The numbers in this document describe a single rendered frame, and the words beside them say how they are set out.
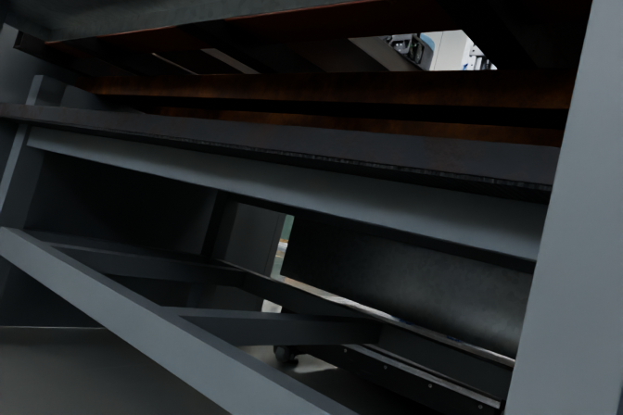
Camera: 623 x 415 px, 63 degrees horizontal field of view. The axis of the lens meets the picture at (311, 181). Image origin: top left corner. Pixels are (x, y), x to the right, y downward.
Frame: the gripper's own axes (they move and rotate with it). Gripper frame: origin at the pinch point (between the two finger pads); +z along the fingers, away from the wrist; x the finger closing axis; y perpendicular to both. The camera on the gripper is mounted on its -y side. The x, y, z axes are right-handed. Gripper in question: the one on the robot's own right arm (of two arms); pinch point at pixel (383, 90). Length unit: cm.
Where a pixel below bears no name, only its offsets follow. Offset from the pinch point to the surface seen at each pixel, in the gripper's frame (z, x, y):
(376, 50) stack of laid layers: 4.2, -32.7, 20.5
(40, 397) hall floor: 88, -55, -25
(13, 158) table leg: 42, -61, -60
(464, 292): 46, 16, 27
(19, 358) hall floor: 88, -51, -47
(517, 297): 44, 16, 40
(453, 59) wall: -421, 929, -512
